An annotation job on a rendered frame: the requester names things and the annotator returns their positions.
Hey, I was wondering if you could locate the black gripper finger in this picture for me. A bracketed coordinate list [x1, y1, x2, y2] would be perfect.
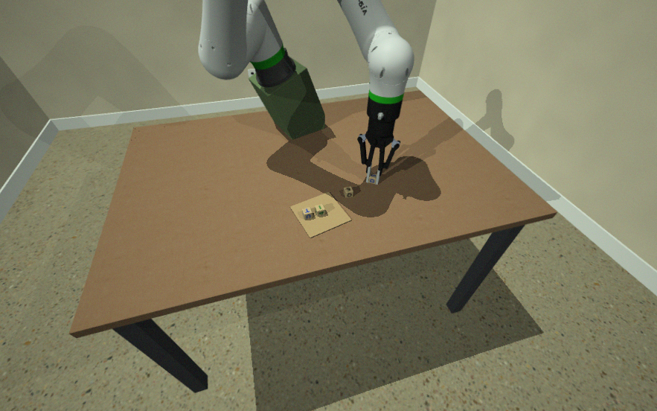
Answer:
[376, 139, 400, 185]
[357, 134, 376, 182]

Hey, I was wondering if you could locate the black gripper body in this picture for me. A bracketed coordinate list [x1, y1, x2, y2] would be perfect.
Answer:
[365, 118, 395, 148]

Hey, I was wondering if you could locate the tan mat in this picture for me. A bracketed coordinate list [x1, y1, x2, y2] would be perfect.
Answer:
[290, 192, 351, 238]

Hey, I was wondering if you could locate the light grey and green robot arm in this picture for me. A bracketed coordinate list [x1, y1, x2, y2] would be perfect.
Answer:
[198, 0, 414, 122]

